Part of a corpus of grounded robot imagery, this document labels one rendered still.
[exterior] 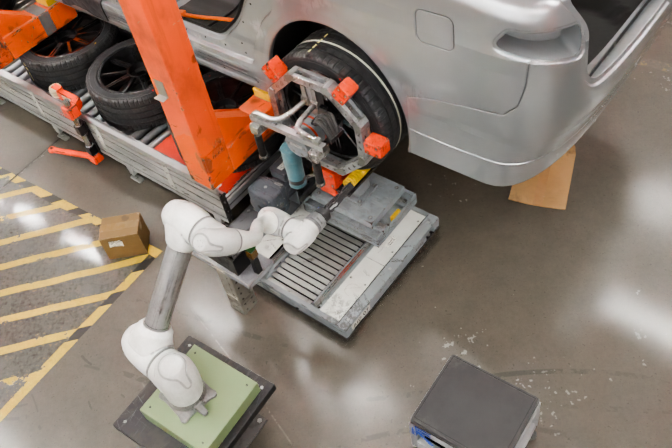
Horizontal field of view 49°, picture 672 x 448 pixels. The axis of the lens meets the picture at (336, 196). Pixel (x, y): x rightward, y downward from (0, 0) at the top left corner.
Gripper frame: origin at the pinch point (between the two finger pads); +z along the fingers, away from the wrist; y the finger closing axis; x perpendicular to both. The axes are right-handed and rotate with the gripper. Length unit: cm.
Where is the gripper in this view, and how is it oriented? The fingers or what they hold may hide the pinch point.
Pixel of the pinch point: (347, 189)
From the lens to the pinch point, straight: 337.7
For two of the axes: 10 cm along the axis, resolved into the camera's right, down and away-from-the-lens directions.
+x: -6.5, -7.5, -1.7
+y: 4.6, -2.0, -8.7
